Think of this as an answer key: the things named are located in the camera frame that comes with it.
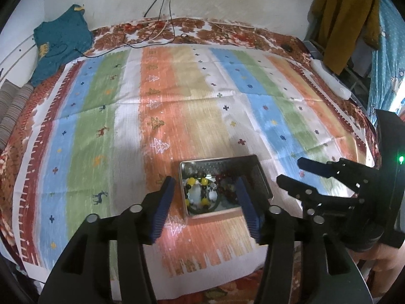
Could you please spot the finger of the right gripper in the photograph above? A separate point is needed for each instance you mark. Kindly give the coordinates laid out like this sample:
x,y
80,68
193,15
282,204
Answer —
x,y
296,189
325,170

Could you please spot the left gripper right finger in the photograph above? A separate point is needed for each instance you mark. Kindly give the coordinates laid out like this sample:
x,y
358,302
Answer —
x,y
328,274

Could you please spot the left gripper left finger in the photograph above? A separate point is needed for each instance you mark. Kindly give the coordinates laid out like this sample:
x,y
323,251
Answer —
x,y
82,272

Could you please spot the silver metal tin box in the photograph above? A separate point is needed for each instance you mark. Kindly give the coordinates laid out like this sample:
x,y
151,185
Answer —
x,y
222,173

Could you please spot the person's right hand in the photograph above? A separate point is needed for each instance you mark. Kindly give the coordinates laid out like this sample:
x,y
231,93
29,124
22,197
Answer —
x,y
389,262

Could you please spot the white power strip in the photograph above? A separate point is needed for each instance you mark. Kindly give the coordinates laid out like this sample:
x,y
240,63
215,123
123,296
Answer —
x,y
334,85

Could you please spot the light blue dotted curtain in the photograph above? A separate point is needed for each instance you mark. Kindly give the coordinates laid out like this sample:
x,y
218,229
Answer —
x,y
386,90

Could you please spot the mustard yellow hanging garment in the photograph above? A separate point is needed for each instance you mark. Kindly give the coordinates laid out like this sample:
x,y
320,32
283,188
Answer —
x,y
342,22

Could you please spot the striped brown pillow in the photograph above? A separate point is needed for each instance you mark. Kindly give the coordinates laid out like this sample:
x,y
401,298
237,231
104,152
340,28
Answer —
x,y
13,100

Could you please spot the teal sweater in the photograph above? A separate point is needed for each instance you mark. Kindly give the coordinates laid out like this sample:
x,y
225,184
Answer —
x,y
59,42

